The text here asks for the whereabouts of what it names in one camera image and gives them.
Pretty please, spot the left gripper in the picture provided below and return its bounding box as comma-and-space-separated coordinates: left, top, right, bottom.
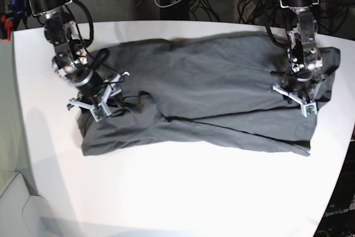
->
266, 73, 328, 110

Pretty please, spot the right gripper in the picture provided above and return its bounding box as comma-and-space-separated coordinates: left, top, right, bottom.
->
67, 72, 130, 115

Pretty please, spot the dark grey t-shirt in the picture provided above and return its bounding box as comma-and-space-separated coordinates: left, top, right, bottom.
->
77, 32, 341, 158

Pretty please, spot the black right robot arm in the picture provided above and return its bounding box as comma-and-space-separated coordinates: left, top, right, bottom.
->
29, 0, 129, 122

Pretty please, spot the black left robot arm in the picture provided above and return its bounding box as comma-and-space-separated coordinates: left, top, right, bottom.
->
266, 0, 325, 117

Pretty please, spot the red and black clamp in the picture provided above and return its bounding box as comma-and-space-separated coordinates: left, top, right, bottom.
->
1, 13, 13, 42

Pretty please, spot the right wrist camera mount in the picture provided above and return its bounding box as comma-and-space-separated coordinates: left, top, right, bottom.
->
67, 70, 130, 122

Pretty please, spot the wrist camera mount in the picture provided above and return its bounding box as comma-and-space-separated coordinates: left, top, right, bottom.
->
67, 70, 130, 122
266, 74, 328, 118

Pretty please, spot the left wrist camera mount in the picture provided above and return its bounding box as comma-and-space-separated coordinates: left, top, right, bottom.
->
266, 74, 328, 118

